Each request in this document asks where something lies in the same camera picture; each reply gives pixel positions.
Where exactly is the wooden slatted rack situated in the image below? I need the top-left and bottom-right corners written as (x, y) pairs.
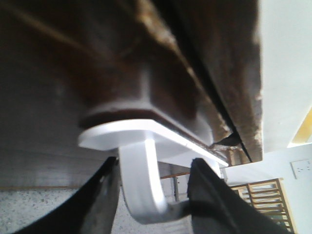
top-left (231, 178), bottom-right (296, 233)

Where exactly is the wooden drawer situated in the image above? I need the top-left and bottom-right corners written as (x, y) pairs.
top-left (0, 0), bottom-right (263, 189)

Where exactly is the white drawer handle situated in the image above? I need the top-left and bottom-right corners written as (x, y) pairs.
top-left (77, 67), bottom-right (229, 218)

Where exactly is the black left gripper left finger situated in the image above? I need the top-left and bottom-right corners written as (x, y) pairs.
top-left (17, 157), bottom-right (120, 234)

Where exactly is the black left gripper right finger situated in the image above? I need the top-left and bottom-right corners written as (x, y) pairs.
top-left (187, 158), bottom-right (289, 234)

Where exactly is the white wall socket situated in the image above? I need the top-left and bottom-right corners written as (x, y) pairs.
top-left (291, 159), bottom-right (312, 179)

